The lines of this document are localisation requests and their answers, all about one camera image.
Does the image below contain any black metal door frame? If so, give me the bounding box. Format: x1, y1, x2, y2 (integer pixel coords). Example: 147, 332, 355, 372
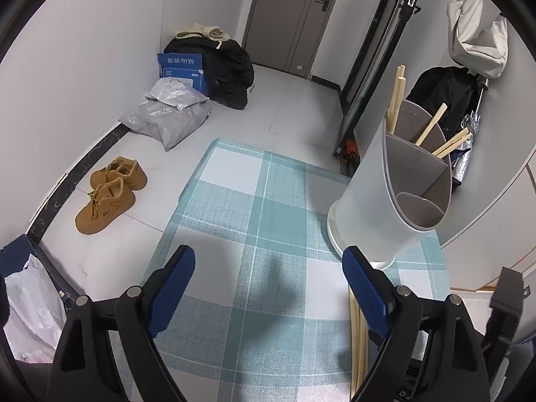
333, 0, 421, 160

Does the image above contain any beige cloth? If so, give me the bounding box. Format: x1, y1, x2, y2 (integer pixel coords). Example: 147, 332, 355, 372
176, 23, 231, 43

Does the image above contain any grey brown door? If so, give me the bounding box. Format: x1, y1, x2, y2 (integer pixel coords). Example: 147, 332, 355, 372
243, 0, 348, 80

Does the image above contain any dark blue bin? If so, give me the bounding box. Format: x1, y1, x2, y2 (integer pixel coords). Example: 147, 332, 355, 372
0, 234, 78, 302

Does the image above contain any small orange black object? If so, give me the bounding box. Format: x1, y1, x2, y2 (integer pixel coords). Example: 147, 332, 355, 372
341, 140, 361, 164

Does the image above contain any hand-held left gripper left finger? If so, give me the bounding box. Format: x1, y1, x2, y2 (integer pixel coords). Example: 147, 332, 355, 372
50, 244, 197, 402

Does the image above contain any teal checked tablecloth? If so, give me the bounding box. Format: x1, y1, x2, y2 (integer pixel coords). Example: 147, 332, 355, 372
111, 137, 451, 402

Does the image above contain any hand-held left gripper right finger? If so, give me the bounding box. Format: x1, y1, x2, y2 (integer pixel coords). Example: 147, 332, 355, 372
341, 246, 490, 402

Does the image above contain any white hanging jacket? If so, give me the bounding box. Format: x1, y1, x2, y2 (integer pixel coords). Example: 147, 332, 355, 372
446, 0, 509, 80

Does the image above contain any small grey plastic mail bag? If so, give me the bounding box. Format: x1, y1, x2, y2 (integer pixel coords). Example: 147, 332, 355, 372
144, 77, 210, 112

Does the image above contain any pile of wooden chopsticks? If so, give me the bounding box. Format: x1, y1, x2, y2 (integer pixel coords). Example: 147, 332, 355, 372
347, 287, 371, 402

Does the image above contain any dark grey cloth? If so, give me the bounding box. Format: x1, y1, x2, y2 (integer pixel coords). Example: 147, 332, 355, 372
502, 335, 536, 402

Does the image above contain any silver folded umbrella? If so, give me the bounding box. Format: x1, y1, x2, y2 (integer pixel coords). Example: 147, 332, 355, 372
450, 77, 490, 189

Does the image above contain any tan suede shoe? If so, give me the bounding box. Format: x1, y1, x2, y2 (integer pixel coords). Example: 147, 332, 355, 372
75, 177, 137, 234
90, 157, 148, 191

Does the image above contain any blue cardboard box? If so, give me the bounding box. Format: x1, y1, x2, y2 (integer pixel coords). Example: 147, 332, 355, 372
157, 52, 210, 97

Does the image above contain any white plastic bag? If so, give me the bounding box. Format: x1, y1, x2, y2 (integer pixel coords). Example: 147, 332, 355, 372
2, 253, 68, 363

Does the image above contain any black hanging coat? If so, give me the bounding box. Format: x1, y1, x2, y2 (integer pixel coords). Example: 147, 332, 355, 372
406, 66, 482, 135

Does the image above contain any wooden chopstick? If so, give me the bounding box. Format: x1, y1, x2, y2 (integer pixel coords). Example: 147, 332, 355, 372
431, 128, 470, 155
414, 103, 448, 145
391, 76, 408, 133
387, 65, 405, 128
435, 133, 472, 159

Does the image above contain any black clothes heap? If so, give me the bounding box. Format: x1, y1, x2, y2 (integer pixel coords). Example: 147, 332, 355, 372
163, 36, 255, 111

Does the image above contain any large grey plastic mail bag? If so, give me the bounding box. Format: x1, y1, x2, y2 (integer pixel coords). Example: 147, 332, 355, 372
119, 100, 212, 150

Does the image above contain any white grey utensil holder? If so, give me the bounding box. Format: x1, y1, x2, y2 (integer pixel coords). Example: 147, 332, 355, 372
327, 99, 455, 269

